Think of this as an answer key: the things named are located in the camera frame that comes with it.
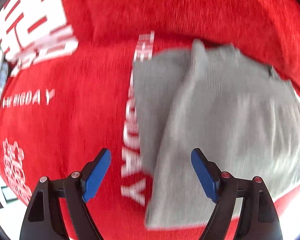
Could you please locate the grey sweater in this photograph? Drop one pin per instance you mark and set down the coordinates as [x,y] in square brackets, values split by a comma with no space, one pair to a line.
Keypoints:
[227,130]

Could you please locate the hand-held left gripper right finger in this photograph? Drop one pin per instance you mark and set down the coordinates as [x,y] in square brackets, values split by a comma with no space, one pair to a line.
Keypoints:
[206,177]

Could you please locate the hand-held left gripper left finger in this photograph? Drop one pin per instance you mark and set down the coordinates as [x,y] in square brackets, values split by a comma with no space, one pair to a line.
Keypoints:
[96,177]

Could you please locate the red printed blanket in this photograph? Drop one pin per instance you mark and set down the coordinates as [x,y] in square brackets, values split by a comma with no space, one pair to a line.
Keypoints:
[65,117]

